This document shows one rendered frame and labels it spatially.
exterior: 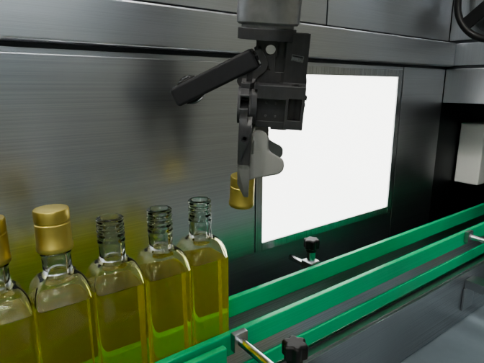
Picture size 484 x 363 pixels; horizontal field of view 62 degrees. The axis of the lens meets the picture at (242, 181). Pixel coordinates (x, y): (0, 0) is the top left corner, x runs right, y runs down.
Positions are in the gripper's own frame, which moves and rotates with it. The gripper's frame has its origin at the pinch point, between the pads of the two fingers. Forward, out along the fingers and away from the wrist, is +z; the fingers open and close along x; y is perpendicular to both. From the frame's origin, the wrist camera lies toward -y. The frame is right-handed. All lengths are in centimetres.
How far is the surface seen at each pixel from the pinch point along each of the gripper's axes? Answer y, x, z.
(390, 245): 31.2, 25.2, 22.3
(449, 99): 52, 62, -4
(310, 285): 12.9, 9.7, 23.2
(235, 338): 0.8, -11.0, 17.5
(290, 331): 8.7, -3.5, 22.3
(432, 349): 41, 16, 41
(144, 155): -14.5, 2.7, -1.8
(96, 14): -19.9, 2.8, -20.5
